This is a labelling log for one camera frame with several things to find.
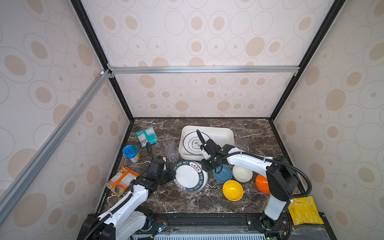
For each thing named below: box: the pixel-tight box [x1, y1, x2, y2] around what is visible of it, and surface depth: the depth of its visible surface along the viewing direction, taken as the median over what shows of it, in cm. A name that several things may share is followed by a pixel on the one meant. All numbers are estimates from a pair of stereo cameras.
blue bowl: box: [212, 164, 233, 183], surface depth 89 cm
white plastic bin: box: [178, 125, 235, 161], surface depth 106 cm
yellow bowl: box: [222, 180, 244, 202], surface depth 83 cm
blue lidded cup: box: [122, 144, 140, 163], surface depth 91 cm
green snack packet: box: [135, 126, 158, 148], surface depth 108 cm
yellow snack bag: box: [287, 196, 325, 226], surface depth 77 cm
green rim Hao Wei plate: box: [173, 160, 208, 194], surface depth 89 cm
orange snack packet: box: [106, 167, 140, 197], surface depth 87 cm
